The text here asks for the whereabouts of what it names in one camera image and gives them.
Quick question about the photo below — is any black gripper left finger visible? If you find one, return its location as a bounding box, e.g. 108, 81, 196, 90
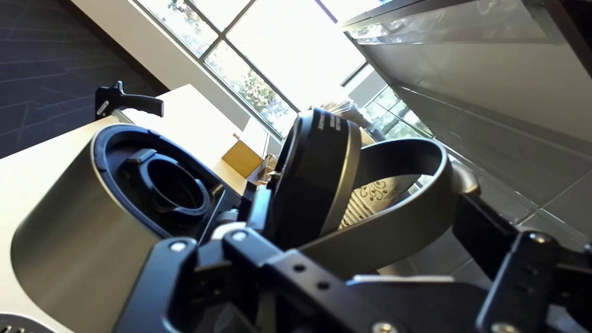
113, 182, 385, 333

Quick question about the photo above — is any brown cardboard box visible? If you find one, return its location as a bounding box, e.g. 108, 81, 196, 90
220, 138, 267, 180

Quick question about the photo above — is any patterned paper cup stack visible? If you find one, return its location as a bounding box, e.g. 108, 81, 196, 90
337, 175, 409, 230

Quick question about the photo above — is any black silver Keurig coffee maker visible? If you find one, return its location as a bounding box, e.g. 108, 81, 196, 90
0, 106, 483, 333

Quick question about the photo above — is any dark upper cabinet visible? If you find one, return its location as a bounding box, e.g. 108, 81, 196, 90
341, 0, 592, 145

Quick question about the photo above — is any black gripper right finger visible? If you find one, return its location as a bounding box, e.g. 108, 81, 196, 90
452, 195, 592, 333

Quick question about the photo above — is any large window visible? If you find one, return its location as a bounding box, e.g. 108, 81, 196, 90
132, 0, 433, 140

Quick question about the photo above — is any black clamp stand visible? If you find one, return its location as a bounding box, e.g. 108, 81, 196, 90
93, 79, 165, 119

